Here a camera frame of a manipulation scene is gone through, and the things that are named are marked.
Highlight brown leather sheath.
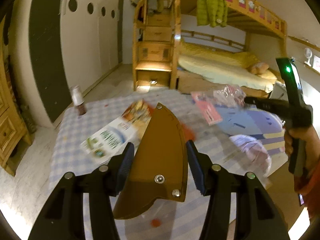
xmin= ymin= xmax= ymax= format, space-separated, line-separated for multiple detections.
xmin=113 ymin=103 xmax=188 ymax=219

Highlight pink trash bag bin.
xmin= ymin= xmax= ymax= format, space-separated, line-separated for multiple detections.
xmin=229 ymin=134 xmax=272 ymax=184

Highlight right hand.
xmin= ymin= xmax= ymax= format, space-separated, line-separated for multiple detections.
xmin=284 ymin=126 xmax=319 ymax=176

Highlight white nightstand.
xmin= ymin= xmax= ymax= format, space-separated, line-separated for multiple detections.
xmin=268 ymin=81 xmax=288 ymax=101

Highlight phone on gripper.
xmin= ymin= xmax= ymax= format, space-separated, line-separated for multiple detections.
xmin=298 ymin=194 xmax=304 ymax=206

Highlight rainbow oval rug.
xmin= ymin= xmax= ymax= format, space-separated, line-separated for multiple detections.
xmin=215 ymin=105 xmax=285 ymax=155

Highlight plush toy pillow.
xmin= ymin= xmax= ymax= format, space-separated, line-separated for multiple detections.
xmin=247 ymin=62 xmax=269 ymax=75

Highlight white desk fan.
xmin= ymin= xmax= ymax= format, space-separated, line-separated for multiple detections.
xmin=304 ymin=48 xmax=313 ymax=67

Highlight crumpled clear plastic wrapper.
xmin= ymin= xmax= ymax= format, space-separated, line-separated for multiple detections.
xmin=213 ymin=85 xmax=246 ymax=108

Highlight yellow bedding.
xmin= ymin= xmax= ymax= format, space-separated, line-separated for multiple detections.
xmin=178 ymin=42 xmax=278 ymax=93

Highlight wooden bunk bed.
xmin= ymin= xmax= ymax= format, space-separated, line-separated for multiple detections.
xmin=174 ymin=0 xmax=287 ymax=97

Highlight colourful printed paper box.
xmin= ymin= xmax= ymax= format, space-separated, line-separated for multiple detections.
xmin=80 ymin=99 xmax=154 ymax=164

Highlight pink product card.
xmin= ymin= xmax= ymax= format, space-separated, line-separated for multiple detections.
xmin=191 ymin=92 xmax=223 ymax=126

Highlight wooden cabinet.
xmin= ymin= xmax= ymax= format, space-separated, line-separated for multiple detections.
xmin=0 ymin=17 xmax=33 ymax=177

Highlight checkered blue white tablecloth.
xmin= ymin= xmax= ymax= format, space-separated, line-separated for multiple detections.
xmin=49 ymin=90 xmax=271 ymax=239

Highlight brown bottle white cap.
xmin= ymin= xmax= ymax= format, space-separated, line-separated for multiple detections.
xmin=70 ymin=86 xmax=87 ymax=116

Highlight green puffer jacket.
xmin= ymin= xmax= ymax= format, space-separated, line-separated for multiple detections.
xmin=196 ymin=0 xmax=228 ymax=28

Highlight wooden stair drawers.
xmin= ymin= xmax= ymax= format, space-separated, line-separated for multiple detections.
xmin=132 ymin=0 xmax=177 ymax=91

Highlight white wardrobe with holes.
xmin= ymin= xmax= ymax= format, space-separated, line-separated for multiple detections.
xmin=60 ymin=0 xmax=119 ymax=91

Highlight dark green wall panel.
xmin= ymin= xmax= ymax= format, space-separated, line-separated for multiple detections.
xmin=29 ymin=0 xmax=72 ymax=122

